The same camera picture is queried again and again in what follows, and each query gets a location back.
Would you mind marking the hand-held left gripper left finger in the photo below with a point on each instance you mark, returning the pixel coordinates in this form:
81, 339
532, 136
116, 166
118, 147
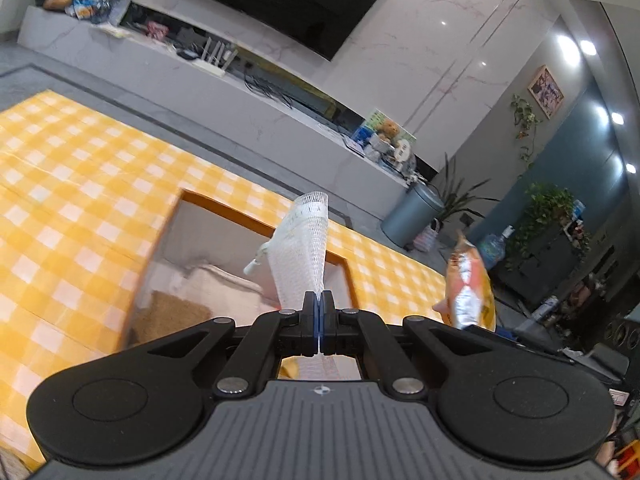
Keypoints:
309, 321

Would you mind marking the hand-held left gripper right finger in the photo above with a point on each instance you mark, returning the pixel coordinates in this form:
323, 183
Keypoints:
330, 321

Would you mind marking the white mesh cloth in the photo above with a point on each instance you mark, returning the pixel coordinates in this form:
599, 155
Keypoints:
300, 250

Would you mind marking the white towel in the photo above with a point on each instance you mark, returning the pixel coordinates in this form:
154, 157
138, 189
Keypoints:
225, 285

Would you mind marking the sunken white bin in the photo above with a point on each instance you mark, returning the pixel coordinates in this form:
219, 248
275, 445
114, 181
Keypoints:
220, 235

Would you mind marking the brown scouring sponge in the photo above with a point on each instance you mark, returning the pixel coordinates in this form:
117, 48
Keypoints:
167, 317

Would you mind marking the orange snack packet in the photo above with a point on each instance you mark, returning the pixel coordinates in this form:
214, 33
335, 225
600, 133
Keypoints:
467, 285

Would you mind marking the dark storage cabinet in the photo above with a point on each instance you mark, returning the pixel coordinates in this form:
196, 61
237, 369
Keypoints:
545, 280

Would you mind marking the pastel woven basket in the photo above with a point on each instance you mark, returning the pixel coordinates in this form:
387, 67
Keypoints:
427, 237

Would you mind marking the grey round trash can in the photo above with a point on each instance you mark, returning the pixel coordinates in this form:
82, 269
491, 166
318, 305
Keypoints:
410, 217

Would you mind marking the blue water jug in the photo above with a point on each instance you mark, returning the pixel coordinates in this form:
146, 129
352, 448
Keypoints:
492, 250

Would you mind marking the bushy green potted plant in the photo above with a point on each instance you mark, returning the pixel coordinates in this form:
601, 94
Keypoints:
545, 210

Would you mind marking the long-leaf potted floor plant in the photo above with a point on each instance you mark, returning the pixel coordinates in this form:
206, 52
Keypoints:
460, 200

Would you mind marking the small tan teddy bear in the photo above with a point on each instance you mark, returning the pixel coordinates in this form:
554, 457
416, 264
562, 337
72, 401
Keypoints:
389, 129

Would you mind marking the white marble TV cabinet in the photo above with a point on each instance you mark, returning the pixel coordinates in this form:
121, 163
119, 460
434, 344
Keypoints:
200, 90

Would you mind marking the yellow checkered tablecloth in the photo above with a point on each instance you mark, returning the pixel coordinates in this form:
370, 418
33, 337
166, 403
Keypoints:
75, 200

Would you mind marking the hanging vine plant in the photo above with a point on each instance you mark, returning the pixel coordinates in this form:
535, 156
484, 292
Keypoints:
525, 120

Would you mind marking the white router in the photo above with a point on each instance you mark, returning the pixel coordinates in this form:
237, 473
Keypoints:
210, 64

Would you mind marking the pink photo card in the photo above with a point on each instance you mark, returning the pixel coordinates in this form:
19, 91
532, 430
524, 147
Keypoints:
156, 30

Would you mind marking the striped rug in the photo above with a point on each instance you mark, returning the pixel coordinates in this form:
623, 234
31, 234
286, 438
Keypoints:
12, 465

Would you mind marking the pile of snack packets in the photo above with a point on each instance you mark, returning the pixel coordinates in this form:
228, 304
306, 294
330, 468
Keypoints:
90, 9

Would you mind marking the golden gourd ornament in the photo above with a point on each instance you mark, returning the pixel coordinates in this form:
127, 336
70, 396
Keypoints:
61, 0

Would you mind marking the framed wall picture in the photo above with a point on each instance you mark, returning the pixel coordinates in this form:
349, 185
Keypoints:
546, 91

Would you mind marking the black wall television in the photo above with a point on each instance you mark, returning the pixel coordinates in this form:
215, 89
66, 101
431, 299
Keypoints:
285, 0

